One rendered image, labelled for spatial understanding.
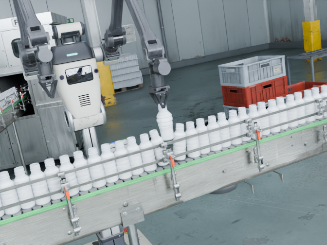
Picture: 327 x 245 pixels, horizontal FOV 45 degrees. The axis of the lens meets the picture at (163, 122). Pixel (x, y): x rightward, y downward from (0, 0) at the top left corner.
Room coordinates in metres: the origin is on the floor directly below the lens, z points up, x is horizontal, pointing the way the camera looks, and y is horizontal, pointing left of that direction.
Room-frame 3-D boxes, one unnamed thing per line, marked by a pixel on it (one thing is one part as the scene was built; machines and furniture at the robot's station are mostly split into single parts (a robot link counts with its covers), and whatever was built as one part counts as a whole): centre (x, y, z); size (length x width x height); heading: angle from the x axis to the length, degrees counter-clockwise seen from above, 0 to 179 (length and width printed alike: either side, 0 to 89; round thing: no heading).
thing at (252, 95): (4.25, -1.04, 0.78); 0.61 x 0.41 x 0.22; 119
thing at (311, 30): (11.09, -4.45, 0.55); 0.40 x 0.40 x 1.10; 22
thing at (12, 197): (1.45, 0.64, 1.08); 0.06 x 0.06 x 0.17
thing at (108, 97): (9.42, 1.24, 0.55); 0.40 x 0.40 x 1.10; 22
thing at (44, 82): (1.68, 0.45, 1.44); 0.07 x 0.07 x 0.09; 22
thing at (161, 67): (1.69, -0.02, 1.47); 0.12 x 0.09 x 0.12; 22
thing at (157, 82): (1.73, 0.00, 1.38); 0.10 x 0.07 x 0.07; 22
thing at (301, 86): (4.60, -1.65, 0.55); 0.61 x 0.41 x 0.22; 115
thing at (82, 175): (1.57, 0.37, 1.08); 0.06 x 0.06 x 0.17
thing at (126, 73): (11.61, 1.15, 0.50); 1.24 x 1.03 x 1.00; 115
